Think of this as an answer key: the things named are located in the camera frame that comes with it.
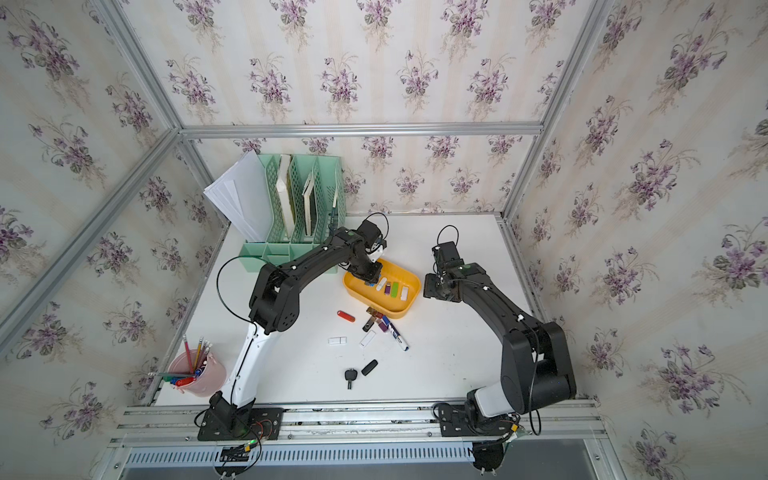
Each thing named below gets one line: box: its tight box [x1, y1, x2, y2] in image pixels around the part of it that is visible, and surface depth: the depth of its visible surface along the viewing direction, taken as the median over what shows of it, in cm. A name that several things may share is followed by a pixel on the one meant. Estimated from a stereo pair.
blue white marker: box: [381, 315, 410, 352], surface depth 90 cm
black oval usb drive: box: [361, 359, 379, 376], surface depth 84 cm
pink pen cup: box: [148, 334, 227, 397], surface depth 76 cm
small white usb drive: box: [328, 336, 348, 346], surface depth 88 cm
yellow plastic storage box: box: [343, 258, 421, 320], surface depth 99 cm
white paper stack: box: [203, 150, 273, 243], surface depth 98 cm
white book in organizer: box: [276, 154, 296, 239], surface depth 100 cm
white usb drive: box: [359, 329, 377, 348], surface depth 90 cm
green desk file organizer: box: [238, 153, 347, 272], surface depth 106 cm
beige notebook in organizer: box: [302, 171, 315, 237], surface depth 103 cm
